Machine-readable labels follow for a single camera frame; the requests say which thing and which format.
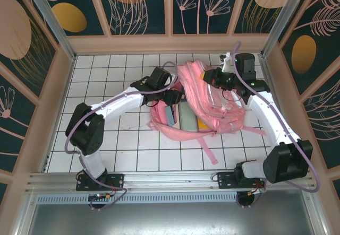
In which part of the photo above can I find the light blue pencil box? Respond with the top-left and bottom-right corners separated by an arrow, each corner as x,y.
165,105 -> 182,128

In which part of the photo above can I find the mint green pencil case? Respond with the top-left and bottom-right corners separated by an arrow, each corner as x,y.
178,101 -> 199,132

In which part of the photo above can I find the pink backpack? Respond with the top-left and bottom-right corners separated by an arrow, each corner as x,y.
147,60 -> 268,166

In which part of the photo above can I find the yellow book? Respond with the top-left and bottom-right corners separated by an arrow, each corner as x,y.
197,117 -> 211,132

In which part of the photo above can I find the steel sheet panel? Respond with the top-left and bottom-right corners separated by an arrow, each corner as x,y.
15,189 -> 329,235

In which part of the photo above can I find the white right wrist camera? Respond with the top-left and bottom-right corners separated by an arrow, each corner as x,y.
218,50 -> 235,73

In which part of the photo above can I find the aluminium side rail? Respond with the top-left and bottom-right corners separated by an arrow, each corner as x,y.
39,56 -> 78,173
258,56 -> 302,170

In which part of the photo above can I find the aluminium corner post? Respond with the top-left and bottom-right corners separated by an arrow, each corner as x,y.
259,0 -> 312,58
21,0 -> 78,61

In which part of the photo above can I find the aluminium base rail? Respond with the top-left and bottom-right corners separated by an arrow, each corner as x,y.
24,168 -> 317,195

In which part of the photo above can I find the slotted grey cable duct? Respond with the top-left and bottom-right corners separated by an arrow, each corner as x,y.
36,194 -> 241,204

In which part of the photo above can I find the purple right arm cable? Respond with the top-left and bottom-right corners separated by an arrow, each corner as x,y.
231,41 -> 320,210

